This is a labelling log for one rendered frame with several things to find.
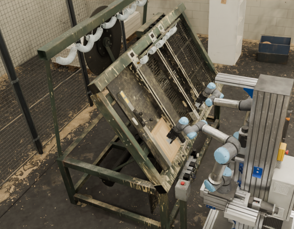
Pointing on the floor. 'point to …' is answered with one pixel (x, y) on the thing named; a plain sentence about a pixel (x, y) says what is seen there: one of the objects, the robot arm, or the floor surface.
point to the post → (183, 214)
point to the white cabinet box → (225, 30)
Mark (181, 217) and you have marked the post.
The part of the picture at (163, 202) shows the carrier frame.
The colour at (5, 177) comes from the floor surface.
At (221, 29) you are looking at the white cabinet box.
